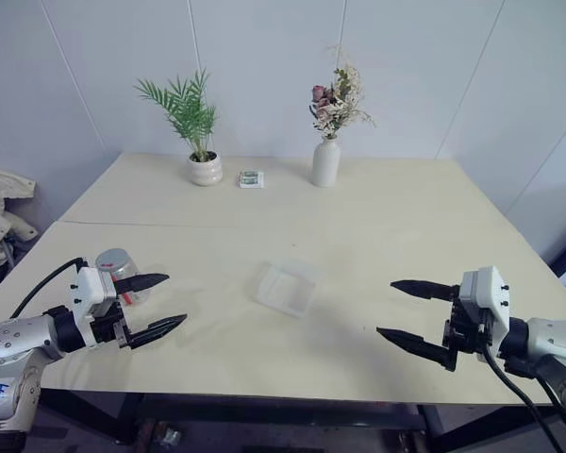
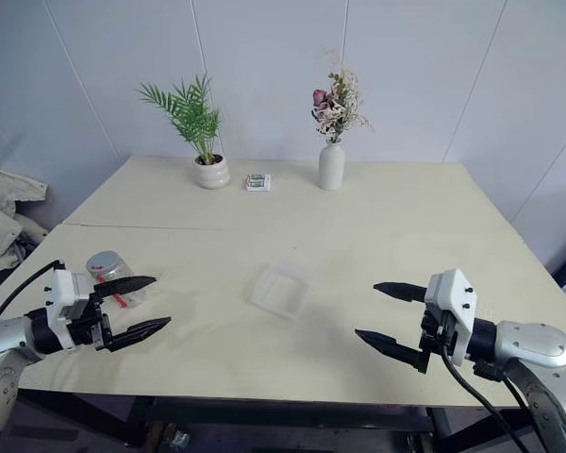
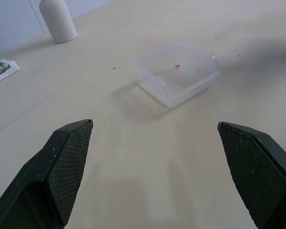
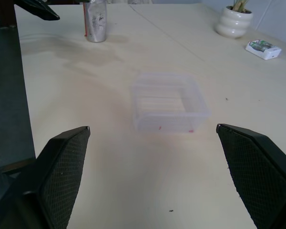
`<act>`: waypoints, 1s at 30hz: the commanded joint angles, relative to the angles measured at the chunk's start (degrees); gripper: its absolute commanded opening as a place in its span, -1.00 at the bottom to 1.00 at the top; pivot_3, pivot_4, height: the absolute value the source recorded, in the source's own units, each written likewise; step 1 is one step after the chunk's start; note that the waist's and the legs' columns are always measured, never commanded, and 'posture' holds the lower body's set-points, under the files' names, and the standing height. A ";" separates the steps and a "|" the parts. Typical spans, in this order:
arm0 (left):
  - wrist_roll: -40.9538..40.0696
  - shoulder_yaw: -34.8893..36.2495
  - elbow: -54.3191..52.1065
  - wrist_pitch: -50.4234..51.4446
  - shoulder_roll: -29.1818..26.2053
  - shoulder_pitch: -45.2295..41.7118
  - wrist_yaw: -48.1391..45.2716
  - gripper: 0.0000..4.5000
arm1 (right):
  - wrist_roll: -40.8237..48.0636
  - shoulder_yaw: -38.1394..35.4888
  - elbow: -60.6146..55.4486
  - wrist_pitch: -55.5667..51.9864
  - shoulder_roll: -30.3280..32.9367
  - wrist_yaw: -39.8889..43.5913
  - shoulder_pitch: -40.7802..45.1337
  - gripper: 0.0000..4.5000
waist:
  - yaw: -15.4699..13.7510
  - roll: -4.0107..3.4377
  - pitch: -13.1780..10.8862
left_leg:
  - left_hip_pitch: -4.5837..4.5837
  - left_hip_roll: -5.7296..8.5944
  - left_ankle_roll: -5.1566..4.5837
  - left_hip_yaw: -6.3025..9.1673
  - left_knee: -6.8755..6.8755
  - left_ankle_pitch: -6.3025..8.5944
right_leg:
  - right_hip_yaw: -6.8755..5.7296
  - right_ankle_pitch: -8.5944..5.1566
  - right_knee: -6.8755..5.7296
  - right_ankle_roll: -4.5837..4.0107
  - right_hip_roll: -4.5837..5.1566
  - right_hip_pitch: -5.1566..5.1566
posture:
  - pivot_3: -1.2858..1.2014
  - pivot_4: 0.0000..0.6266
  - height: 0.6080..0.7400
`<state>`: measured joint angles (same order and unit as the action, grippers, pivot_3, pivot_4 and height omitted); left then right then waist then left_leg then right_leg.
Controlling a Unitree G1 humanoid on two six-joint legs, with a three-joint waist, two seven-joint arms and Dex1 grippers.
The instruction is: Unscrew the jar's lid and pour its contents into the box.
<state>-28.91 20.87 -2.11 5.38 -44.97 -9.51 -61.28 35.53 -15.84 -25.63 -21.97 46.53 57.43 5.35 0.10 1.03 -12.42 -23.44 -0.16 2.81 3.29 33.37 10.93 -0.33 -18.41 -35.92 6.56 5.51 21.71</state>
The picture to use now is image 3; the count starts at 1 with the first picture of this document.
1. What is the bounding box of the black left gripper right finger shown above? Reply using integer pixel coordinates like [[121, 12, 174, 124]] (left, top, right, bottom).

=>
[[217, 121, 286, 229]]

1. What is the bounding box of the clear plastic square container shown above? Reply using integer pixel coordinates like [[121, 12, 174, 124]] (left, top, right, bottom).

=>
[[133, 42, 220, 108]]

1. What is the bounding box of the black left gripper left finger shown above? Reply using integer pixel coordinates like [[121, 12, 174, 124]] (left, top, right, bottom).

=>
[[0, 119, 94, 229]]

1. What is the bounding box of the white cylindrical bottle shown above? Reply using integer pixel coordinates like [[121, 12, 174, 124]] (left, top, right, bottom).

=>
[[39, 0, 78, 44]]

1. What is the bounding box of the white tray with green item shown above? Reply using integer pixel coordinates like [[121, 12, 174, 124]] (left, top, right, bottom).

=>
[[0, 59, 20, 84]]

